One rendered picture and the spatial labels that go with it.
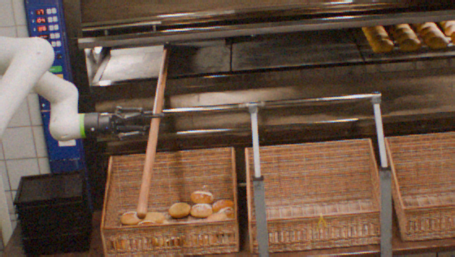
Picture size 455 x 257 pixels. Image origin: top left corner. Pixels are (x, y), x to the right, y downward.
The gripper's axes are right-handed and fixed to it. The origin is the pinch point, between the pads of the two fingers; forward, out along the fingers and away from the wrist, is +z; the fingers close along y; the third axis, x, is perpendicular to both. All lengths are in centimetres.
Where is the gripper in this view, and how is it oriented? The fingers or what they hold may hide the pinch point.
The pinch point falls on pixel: (154, 120)
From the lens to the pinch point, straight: 336.7
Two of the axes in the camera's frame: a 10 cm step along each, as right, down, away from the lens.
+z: 10.0, -0.8, -0.2
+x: 0.0, 3.5, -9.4
